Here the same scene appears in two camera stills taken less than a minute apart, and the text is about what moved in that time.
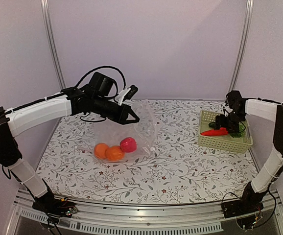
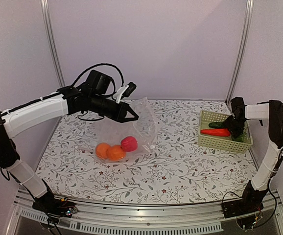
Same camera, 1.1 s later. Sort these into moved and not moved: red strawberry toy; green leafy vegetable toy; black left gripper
Moved: green leafy vegetable toy
Not moved: black left gripper; red strawberry toy
